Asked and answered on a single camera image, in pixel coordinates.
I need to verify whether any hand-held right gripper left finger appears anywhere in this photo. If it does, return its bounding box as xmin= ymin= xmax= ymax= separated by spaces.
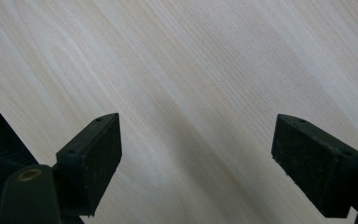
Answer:
xmin=55 ymin=112 xmax=123 ymax=217

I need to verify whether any dark cloth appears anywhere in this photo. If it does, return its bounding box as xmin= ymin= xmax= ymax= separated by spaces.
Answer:
xmin=0 ymin=89 xmax=40 ymax=216

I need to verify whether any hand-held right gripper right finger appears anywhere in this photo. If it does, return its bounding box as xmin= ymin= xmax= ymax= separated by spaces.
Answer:
xmin=270 ymin=113 xmax=358 ymax=219

